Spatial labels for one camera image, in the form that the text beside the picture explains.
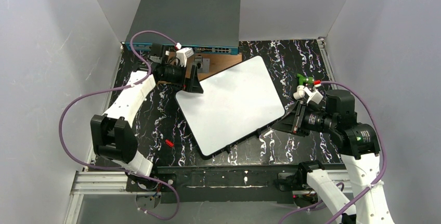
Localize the white whiteboard black frame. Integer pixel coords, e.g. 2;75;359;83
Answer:
175;56;285;156

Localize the white marker pen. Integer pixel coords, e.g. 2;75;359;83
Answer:
262;130;274;138

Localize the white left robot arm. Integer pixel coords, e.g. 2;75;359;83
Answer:
90;44;203;176

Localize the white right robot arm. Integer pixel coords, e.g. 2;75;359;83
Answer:
273;86;393;223

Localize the grey metal clamp bracket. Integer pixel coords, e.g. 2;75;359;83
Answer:
193;55;210;74

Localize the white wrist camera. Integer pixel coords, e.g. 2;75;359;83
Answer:
303;80;323;104
175;42;194;67

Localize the green white plastic fitting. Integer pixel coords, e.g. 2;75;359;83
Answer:
293;73;314;100

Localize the red marker cap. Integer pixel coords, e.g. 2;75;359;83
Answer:
165;139;174;148

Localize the brown wooden board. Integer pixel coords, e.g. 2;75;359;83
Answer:
185;53;243;81

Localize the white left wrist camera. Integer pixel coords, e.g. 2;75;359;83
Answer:
175;42;194;67

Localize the aluminium frame rail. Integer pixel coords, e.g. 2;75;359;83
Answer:
63;170;394;224

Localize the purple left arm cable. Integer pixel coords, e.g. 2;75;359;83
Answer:
58;30;181;222

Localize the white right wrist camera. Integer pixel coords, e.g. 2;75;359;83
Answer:
303;80;323;104

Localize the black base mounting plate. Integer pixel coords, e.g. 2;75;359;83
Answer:
125;164;333;205

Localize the grey blue network switch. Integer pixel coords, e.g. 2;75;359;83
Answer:
124;0;241;55

